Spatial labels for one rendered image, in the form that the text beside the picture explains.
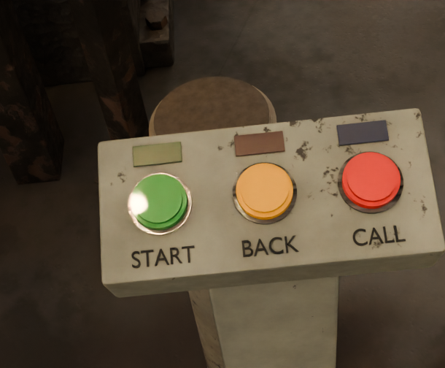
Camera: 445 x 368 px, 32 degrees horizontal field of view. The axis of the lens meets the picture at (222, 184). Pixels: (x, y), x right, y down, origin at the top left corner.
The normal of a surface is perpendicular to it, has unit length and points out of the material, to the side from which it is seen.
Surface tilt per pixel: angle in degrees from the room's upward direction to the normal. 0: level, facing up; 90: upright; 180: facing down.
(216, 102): 0
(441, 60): 0
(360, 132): 20
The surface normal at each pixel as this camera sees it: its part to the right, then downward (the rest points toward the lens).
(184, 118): -0.10, -0.63
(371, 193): -0.07, -0.32
